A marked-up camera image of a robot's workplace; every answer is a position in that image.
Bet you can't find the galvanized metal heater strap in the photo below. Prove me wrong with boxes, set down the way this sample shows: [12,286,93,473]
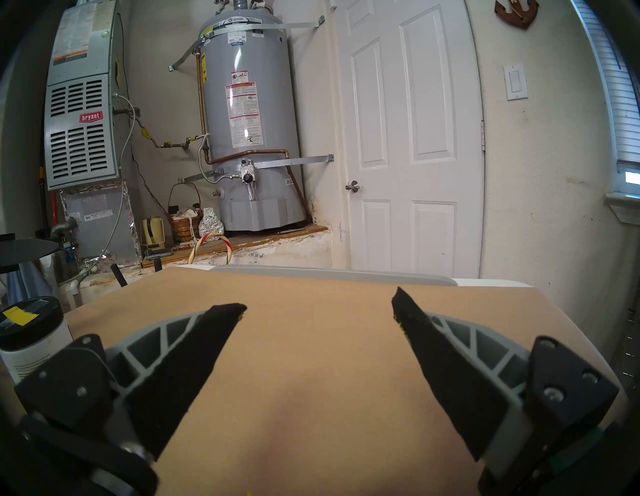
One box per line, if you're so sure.
[168,15,326,71]
[177,154,335,183]

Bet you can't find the rusty anchor wall decoration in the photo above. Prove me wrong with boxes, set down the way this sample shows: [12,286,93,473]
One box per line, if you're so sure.
[494,0,541,30]

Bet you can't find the white window blinds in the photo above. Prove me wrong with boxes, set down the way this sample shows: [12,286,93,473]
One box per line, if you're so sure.
[572,0,640,173]

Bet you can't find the grey water heater tank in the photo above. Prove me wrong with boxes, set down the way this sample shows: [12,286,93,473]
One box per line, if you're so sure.
[197,7,308,233]

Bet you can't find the gas pipe with yellow valve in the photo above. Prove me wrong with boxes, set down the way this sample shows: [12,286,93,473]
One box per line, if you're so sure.
[141,127,208,151]

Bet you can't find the wooden heater platform board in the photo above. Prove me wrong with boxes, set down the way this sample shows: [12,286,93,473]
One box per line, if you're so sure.
[141,225,329,268]

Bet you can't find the wicker basket with handle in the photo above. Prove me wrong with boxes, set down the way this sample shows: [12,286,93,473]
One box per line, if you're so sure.
[167,182,205,243]

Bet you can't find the white paint jar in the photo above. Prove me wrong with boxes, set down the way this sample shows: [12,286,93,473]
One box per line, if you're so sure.
[0,330,76,388]

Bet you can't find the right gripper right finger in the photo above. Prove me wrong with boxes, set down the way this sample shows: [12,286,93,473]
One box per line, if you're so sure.
[391,286,621,476]

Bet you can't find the yellow plastic jug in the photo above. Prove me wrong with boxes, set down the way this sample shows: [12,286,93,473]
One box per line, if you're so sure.
[141,216,167,248]

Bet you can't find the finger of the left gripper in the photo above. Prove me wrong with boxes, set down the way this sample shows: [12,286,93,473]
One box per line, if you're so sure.
[0,238,61,274]

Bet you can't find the white window sill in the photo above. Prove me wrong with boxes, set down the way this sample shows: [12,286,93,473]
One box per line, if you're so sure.
[606,192,640,226]

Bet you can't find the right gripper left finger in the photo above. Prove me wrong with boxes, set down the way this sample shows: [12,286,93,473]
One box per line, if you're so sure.
[14,302,248,463]

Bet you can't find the white panel door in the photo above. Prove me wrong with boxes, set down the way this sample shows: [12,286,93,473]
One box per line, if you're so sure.
[332,0,486,281]

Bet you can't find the white light switch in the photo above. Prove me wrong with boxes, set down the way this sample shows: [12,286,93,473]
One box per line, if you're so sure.
[503,63,529,102]

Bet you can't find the crumpled foil bundle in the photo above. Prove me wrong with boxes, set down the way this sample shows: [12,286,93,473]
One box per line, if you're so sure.
[198,207,225,240]

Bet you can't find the grey Bryant furnace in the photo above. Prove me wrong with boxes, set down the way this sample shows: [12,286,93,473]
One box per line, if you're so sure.
[42,0,143,266]

